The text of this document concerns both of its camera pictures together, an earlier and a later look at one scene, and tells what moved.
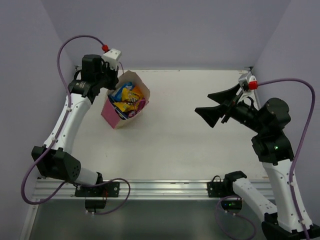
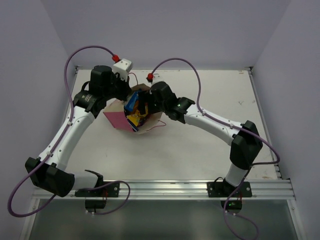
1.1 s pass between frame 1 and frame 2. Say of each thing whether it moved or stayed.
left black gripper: moved
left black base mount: stayed
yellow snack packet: moved
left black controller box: stayed
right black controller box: stayed
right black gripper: moved
